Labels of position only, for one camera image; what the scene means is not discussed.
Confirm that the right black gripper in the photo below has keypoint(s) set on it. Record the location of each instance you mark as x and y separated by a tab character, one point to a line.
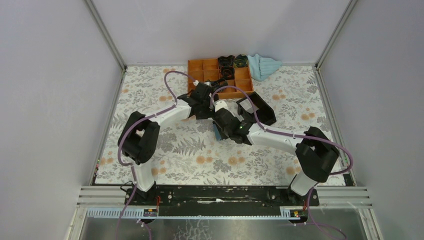
222	135

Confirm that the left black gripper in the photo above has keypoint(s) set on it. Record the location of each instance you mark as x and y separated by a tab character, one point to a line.
208	114

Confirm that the blue leather card holder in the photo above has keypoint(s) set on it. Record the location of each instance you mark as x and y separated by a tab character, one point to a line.
216	131

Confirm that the orange compartment tray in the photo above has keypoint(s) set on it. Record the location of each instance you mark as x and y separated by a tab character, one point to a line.
207	70

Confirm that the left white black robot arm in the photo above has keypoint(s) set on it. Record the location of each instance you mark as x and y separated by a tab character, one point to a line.
139	137

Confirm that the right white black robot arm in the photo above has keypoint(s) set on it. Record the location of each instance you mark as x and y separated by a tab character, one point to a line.
313	150

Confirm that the black card box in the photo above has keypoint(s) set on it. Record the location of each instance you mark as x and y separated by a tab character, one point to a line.
264	112

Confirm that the black tangled band pile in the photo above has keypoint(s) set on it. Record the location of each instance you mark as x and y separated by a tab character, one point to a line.
219	83

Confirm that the black rolled band centre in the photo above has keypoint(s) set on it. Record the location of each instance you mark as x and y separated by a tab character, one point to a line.
227	72

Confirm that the black rolled band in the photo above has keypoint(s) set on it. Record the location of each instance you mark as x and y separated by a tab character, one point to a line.
225	61
227	72
241	61

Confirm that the black rolled band left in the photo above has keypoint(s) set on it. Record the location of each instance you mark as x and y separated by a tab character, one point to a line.
225	61

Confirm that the black rolled band top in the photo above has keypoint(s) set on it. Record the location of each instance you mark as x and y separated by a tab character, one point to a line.
241	61

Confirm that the light blue folded cloth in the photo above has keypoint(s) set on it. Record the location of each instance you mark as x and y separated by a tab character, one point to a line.
262	67

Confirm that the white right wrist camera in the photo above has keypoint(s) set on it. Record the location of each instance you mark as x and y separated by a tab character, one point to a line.
220	105

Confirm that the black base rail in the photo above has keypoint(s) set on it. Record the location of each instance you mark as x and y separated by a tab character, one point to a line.
217	201

